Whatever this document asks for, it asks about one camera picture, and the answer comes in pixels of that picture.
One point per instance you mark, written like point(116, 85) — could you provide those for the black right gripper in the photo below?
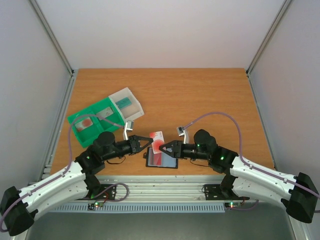
point(177, 149)

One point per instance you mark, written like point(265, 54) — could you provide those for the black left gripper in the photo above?
point(134, 143)

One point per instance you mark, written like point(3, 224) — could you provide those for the white red circle card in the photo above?
point(158, 140)

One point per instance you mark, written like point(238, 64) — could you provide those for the black card holder wallet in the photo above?
point(167, 161)

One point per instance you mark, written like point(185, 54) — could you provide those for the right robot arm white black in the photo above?
point(296, 194)

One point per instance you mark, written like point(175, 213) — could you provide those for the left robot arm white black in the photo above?
point(20, 208)

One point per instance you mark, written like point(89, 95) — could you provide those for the red card in holder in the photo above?
point(155, 160)

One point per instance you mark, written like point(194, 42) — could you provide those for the teal card in white bin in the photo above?
point(123, 103)

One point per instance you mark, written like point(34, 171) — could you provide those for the grey card in green bin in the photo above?
point(104, 113)

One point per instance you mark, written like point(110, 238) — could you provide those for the red white card in bin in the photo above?
point(83, 124)

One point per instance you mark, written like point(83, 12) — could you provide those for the white translucent plastic bin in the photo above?
point(129, 107)

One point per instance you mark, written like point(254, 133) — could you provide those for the green plastic sorting bin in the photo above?
point(109, 124)

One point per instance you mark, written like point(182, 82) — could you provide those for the right small circuit board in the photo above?
point(232, 205)

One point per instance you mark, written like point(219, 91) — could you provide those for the small circuit board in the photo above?
point(93, 206)
point(232, 205)

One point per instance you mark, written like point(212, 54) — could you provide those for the left small circuit board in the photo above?
point(93, 206)

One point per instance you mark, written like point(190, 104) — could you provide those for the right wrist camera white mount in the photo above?
point(183, 132)

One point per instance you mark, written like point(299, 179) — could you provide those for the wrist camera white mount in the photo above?
point(183, 132)
point(128, 127)

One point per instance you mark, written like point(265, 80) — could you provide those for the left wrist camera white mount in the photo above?
point(128, 127)

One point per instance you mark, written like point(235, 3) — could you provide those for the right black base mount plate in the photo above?
point(214, 192)

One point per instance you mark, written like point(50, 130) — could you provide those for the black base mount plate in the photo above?
point(102, 192)
point(214, 192)

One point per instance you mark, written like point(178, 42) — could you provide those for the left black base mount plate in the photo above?
point(102, 192)

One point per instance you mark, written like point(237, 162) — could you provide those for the grey slotted cable duct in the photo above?
point(131, 208)

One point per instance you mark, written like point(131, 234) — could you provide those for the left aluminium frame post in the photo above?
point(44, 22)

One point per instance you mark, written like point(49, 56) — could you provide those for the aluminium frame post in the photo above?
point(269, 34)
point(44, 22)

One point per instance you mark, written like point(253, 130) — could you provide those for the right aluminium frame post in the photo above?
point(269, 34)

